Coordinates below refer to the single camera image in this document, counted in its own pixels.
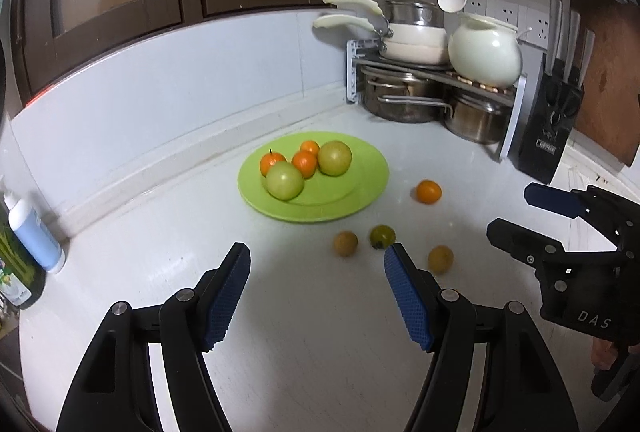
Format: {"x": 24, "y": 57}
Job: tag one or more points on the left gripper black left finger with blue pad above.
{"x": 113, "y": 390}

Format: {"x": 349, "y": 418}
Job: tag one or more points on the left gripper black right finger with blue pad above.
{"x": 522, "y": 388}

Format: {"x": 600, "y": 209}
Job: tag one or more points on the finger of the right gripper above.
{"x": 533, "y": 248}
{"x": 565, "y": 203}

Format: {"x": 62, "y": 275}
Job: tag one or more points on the small orange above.
{"x": 305, "y": 162}
{"x": 310, "y": 146}
{"x": 428, "y": 192}

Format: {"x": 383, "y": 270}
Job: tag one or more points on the dark green round fruit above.
{"x": 381, "y": 237}

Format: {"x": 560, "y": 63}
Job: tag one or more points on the yellow brown round fruit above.
{"x": 345, "y": 244}

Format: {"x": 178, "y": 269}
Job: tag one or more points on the large orange with stem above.
{"x": 268, "y": 160}

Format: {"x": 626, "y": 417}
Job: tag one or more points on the person's hand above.
{"x": 603, "y": 354}

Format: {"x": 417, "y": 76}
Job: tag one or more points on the wooden cutting board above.
{"x": 609, "y": 115}

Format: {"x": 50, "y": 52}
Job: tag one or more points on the black knife block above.
{"x": 558, "y": 99}

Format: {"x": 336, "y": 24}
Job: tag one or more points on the white metal pot rack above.
{"x": 364, "y": 53}

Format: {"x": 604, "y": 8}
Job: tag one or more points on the small steel pot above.
{"x": 477, "y": 119}

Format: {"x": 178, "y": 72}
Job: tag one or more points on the white ceramic pot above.
{"x": 486, "y": 50}

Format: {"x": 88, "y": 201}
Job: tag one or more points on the blue white bottle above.
{"x": 33, "y": 234}

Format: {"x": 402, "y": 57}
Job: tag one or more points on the large steel pot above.
{"x": 402, "y": 97}

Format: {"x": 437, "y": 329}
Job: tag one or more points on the green plate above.
{"x": 324, "y": 198}

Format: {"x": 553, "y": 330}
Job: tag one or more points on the green apple back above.
{"x": 334, "y": 158}

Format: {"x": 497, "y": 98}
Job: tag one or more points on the green apple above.
{"x": 284, "y": 182}
{"x": 334, "y": 158}

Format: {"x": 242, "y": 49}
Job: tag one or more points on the steel pot with lid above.
{"x": 414, "y": 12}

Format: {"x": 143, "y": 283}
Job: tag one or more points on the small orange on plate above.
{"x": 305, "y": 162}

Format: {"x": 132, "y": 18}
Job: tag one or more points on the small orange behind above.
{"x": 310, "y": 146}

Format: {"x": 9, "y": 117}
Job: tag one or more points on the green apple front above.
{"x": 284, "y": 182}

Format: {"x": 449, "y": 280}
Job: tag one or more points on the white wall socket strip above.
{"x": 531, "y": 22}

